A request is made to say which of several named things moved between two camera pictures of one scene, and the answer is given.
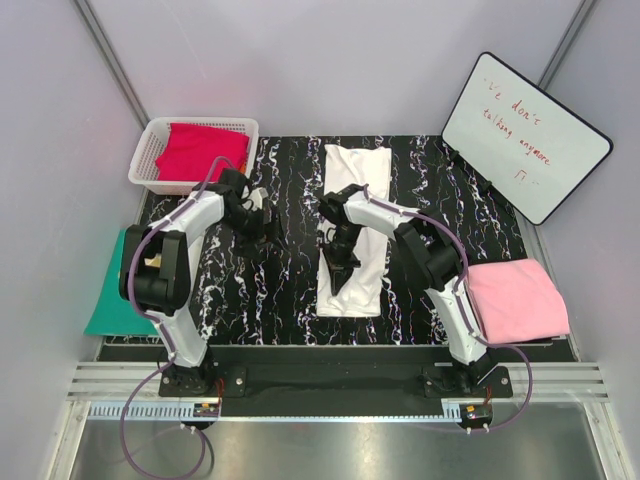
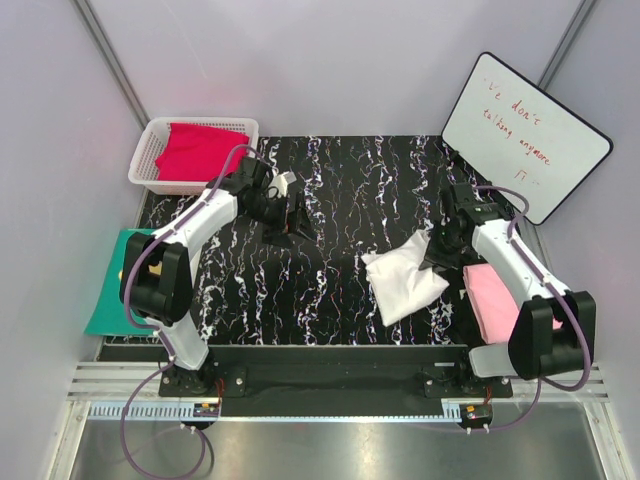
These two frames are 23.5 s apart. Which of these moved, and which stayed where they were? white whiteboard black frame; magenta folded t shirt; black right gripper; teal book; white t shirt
Moved: black right gripper; white t shirt
Stayed: white whiteboard black frame; teal book; magenta folded t shirt
